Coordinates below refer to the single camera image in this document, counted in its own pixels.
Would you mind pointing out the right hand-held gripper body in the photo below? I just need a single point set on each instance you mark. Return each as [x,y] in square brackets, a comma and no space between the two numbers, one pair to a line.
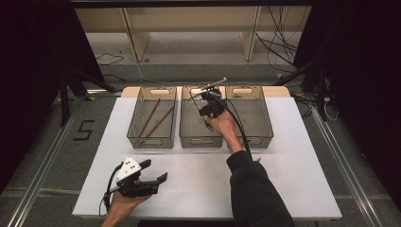
[212,107]

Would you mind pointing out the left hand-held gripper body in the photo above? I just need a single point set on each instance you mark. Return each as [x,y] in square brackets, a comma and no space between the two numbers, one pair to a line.
[132,183]

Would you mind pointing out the grey translucent plastic bin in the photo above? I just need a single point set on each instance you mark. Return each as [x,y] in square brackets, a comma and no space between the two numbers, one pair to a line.
[255,121]
[153,138]
[194,126]

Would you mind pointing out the brown wooden chopstick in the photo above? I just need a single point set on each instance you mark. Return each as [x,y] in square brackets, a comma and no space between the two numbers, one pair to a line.
[149,118]
[157,124]

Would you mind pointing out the person's right hand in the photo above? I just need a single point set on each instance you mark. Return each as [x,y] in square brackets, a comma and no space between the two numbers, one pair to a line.
[225,126]

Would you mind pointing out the person's left hand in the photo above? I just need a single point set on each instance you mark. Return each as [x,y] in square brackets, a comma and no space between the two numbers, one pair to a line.
[121,208]

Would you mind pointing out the light wooden bench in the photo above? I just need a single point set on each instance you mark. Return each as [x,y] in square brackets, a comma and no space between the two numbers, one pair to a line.
[189,22]

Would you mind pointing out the black metal stand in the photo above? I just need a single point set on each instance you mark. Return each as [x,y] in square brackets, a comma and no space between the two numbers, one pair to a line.
[315,82]
[71,91]

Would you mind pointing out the white table cover sheet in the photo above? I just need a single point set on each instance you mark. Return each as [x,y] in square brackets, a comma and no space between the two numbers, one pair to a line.
[296,164]

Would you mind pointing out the black curtain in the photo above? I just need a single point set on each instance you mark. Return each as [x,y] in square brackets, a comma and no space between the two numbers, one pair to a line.
[31,63]
[362,78]

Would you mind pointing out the metal floor rail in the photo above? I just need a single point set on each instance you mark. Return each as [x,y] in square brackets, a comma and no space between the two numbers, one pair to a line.
[41,176]
[346,167]

